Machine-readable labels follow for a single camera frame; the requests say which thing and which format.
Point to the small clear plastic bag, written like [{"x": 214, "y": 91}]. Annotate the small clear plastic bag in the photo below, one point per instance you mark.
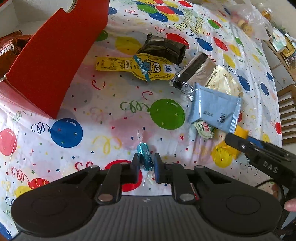
[{"x": 251, "y": 21}]

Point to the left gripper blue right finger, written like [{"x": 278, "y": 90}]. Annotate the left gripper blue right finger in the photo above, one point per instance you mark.
[{"x": 175, "y": 175}]

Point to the small green white jelly cup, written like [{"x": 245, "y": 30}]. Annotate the small green white jelly cup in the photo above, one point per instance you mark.
[{"x": 204, "y": 129}]

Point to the red white cardboard box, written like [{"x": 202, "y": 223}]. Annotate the red white cardboard box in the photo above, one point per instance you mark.
[{"x": 42, "y": 73}]

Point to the yellow minion cheese stick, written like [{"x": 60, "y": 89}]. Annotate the yellow minion cheese stick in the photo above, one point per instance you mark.
[{"x": 143, "y": 66}]

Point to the dark wooden chair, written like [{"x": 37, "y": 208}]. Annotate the dark wooden chair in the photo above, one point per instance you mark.
[{"x": 286, "y": 101}]

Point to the light blue snack packet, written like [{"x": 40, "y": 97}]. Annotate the light blue snack packet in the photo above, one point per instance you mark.
[{"x": 215, "y": 108}]

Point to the cream white snack packet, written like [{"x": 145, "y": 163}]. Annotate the cream white snack packet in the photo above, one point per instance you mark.
[{"x": 222, "y": 81}]

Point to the yellow retro radio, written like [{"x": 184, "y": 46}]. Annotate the yellow retro radio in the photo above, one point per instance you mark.
[{"x": 288, "y": 50}]

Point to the white drawer cabinet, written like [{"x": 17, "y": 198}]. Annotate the white drawer cabinet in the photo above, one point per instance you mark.
[{"x": 283, "y": 76}]

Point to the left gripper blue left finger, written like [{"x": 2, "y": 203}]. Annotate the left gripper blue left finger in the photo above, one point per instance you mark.
[{"x": 119, "y": 176}]

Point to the black snack packet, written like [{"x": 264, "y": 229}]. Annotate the black snack packet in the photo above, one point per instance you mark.
[{"x": 157, "y": 46}]

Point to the teal candy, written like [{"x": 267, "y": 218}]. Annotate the teal candy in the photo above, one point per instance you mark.
[{"x": 145, "y": 156}]

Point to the balloon pattern tablecloth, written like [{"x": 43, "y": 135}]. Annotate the balloon pattern tablecloth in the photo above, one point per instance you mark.
[{"x": 104, "y": 115}]

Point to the yellow snack packet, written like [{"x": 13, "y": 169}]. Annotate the yellow snack packet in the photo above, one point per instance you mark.
[{"x": 229, "y": 144}]

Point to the orange drink bottle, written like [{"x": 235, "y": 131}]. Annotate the orange drink bottle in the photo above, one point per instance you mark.
[{"x": 267, "y": 13}]

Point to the person's hand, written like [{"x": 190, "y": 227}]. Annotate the person's hand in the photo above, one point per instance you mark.
[{"x": 290, "y": 205}]

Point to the brown snack bag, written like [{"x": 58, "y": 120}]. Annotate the brown snack bag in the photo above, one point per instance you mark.
[{"x": 11, "y": 46}]

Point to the silver foil packet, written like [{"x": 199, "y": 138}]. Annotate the silver foil packet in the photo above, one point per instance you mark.
[{"x": 198, "y": 70}]

